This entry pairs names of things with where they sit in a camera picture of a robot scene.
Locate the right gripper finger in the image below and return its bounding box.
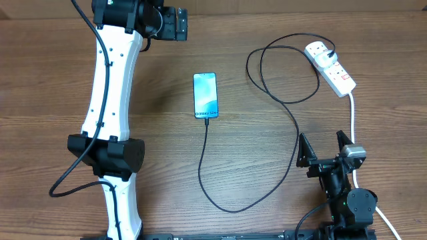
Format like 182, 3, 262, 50
296, 133, 318, 167
336, 130, 354, 153

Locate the Samsung Galaxy smartphone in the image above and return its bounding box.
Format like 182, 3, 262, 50
193, 73, 219, 119

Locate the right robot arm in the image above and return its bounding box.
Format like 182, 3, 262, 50
294, 131, 378, 239

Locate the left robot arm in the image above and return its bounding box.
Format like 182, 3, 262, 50
67, 0, 187, 239

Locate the white charger plug adapter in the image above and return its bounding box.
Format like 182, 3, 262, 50
314, 51, 338, 69

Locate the white power strip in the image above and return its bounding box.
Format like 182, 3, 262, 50
304, 41, 356, 97

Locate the brown cardboard backboard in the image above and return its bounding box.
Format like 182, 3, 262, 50
1, 0, 426, 20

